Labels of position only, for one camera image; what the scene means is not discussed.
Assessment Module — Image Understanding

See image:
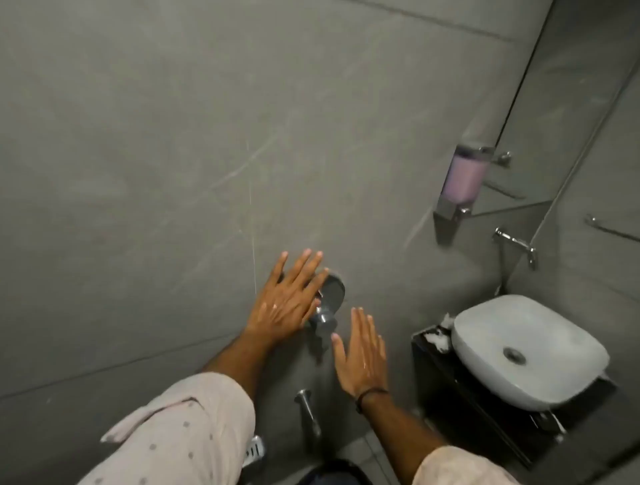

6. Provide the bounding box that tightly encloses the person's left hand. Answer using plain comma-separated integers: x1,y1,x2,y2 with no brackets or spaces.
244,249,331,346

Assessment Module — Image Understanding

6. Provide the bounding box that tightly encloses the person's right hand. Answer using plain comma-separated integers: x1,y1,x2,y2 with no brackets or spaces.
331,307,390,400

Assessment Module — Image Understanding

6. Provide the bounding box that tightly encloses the person's right forearm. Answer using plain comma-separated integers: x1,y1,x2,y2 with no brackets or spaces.
358,391,452,473

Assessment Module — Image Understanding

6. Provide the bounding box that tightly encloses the person's left forearm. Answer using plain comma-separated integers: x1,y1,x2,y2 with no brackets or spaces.
201,325,282,400

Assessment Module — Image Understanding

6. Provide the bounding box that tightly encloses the crumpled white tissue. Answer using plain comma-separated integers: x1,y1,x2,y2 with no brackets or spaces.
423,313,457,354

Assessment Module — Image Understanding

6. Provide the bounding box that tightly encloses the black vanity counter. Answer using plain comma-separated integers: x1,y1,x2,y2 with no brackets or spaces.
410,325,622,471

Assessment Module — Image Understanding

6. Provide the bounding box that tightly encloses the dark bucket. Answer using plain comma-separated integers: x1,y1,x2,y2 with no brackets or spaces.
299,458,377,485

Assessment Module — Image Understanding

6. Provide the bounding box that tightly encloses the white floor drain cover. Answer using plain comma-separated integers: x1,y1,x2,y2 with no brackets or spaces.
242,435,266,469

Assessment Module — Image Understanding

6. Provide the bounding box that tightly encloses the white ceramic wash basin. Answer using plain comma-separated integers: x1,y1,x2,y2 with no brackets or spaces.
451,294,611,412

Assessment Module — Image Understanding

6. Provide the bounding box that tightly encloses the chrome basin tap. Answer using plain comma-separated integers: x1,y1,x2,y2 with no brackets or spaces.
493,227,539,271

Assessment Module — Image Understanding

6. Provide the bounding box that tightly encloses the pink liquid soap dispenser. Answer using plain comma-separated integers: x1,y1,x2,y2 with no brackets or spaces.
433,143,497,222

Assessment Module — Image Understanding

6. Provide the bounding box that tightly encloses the chrome basin drain pipe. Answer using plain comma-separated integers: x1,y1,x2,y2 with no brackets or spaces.
531,410,568,443

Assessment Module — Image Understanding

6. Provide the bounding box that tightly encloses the pink dotted shirt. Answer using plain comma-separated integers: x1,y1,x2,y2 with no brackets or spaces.
76,372,507,485

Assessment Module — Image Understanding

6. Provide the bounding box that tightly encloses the chrome towel bar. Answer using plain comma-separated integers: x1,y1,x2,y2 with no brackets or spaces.
584,214,640,244

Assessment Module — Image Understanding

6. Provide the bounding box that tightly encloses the chrome wall mixer valve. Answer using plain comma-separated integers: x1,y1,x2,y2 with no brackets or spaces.
306,269,347,336

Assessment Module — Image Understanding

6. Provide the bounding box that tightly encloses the chrome wall spout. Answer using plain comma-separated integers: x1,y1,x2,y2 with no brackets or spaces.
294,389,324,439

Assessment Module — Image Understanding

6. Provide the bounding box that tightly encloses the wall mirror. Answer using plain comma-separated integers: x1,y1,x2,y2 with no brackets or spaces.
469,0,640,219

